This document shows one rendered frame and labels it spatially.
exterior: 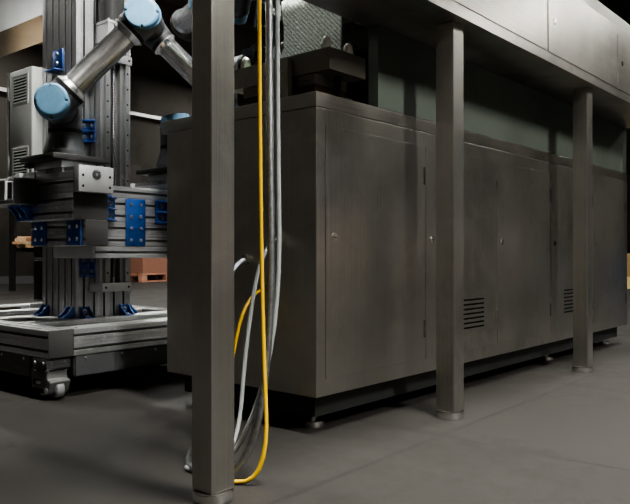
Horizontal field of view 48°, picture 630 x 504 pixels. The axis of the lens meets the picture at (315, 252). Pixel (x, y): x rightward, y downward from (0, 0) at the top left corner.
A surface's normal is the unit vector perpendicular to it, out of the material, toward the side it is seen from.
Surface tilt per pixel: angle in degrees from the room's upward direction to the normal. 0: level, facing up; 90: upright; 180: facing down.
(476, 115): 90
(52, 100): 95
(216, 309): 90
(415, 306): 90
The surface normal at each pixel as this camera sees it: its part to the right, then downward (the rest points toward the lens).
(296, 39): -0.65, 0.00
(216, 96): 0.76, 0.00
